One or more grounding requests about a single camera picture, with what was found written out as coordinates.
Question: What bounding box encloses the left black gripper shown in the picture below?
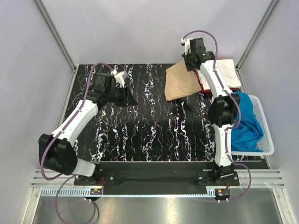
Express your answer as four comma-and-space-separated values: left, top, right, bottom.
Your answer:
106, 84, 138, 107

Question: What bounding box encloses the beige t shirt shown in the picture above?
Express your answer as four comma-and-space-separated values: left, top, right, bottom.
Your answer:
164, 60, 201, 101

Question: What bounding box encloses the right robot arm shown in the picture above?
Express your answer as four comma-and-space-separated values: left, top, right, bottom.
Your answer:
181, 38, 240, 185

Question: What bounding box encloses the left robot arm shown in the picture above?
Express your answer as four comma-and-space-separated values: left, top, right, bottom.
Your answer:
38, 85, 137, 185

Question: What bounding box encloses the folded white t shirt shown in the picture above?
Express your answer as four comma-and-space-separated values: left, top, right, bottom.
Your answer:
198, 59, 241, 92

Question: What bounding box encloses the folded red t shirt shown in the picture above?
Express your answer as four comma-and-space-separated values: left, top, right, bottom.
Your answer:
197, 70, 241, 92

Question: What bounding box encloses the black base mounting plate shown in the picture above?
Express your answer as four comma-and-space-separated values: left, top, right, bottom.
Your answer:
74, 161, 239, 196

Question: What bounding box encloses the blue t shirt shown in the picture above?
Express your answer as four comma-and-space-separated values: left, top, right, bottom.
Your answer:
231, 92, 264, 153

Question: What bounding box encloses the white plastic laundry basket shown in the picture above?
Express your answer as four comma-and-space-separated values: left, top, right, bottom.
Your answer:
232, 95, 274, 156

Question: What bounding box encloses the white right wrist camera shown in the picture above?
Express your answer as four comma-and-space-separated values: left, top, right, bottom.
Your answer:
180, 38, 192, 55

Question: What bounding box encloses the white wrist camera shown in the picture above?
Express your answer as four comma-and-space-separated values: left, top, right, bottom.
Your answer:
180, 38, 192, 55
111, 70, 128, 88

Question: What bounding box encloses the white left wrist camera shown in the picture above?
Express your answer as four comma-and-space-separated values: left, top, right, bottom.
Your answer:
111, 70, 128, 88

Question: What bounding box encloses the right aluminium frame post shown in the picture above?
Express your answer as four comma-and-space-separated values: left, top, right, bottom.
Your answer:
236, 0, 281, 70

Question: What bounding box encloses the aluminium frame post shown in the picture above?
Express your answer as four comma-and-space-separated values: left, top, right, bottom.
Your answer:
236, 0, 281, 70
33, 0, 77, 71

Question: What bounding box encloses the grey slotted cable duct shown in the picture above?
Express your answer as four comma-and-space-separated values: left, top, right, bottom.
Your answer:
41, 187, 103, 197

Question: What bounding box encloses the left aluminium frame post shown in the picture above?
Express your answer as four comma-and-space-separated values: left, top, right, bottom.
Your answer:
33, 0, 77, 71

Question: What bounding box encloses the aluminium rail profile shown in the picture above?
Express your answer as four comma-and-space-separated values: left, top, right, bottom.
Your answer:
31, 169, 285, 188

